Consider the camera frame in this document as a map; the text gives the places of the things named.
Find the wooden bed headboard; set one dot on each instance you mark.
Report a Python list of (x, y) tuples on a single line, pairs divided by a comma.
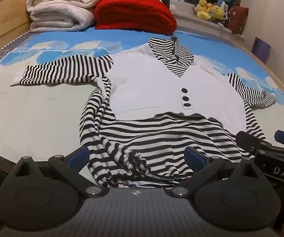
[(3, 19)]

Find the folded red blanket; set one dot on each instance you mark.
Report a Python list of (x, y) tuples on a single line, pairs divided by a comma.
[(134, 12)]

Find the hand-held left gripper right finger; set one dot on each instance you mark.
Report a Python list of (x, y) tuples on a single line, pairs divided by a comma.
[(193, 158)]

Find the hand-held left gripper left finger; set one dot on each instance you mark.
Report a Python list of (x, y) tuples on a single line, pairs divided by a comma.
[(79, 156)]

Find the black white striped hooded top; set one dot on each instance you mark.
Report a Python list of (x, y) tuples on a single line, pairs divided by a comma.
[(156, 88)]

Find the yellow plush toys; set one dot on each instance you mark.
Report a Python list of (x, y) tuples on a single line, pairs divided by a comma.
[(209, 9)]

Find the folded white blanket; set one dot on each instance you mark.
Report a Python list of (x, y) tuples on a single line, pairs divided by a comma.
[(58, 9)]

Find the purple box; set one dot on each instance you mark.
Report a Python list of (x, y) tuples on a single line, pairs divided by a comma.
[(261, 48)]

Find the brown plush toy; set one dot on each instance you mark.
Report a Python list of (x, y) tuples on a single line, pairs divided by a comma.
[(238, 17)]

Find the white window sill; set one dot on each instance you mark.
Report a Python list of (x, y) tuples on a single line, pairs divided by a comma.
[(201, 22)]

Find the blue white printed bedsheet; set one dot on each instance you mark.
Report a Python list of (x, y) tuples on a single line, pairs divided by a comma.
[(33, 108)]

